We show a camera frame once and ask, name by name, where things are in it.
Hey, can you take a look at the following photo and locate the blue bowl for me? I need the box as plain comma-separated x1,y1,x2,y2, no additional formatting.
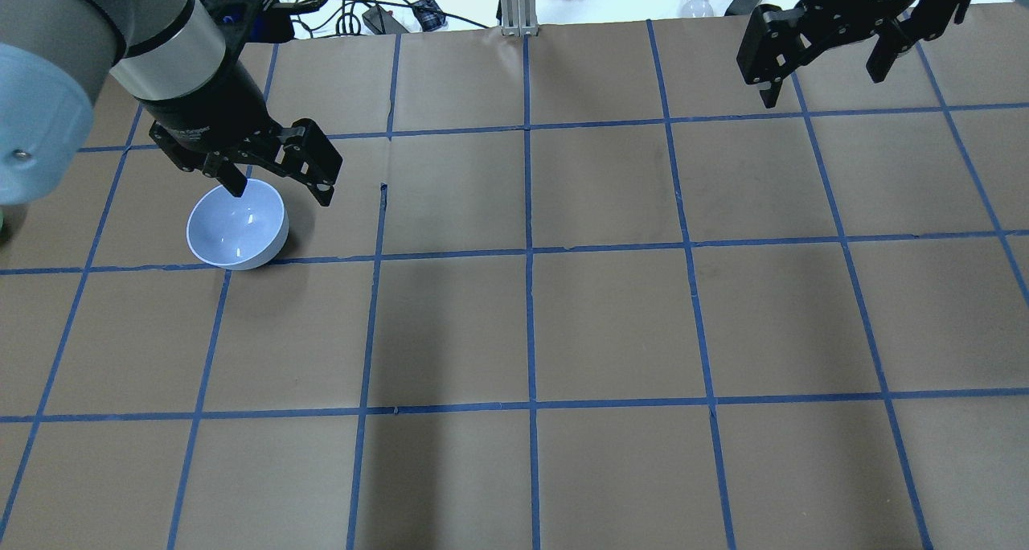
185,179,290,271

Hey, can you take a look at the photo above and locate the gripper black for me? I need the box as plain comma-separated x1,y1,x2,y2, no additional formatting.
736,0,971,109
141,62,344,207

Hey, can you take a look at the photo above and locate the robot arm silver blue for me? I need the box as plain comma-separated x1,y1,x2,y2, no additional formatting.
1,0,342,207

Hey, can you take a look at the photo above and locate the white light bulb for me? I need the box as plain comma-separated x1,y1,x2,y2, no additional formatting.
681,0,715,18

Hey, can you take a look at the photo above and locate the aluminium frame post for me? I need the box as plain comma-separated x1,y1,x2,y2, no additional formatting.
499,0,539,37

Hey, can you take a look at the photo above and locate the black power brick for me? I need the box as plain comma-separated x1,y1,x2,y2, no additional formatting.
361,5,409,35

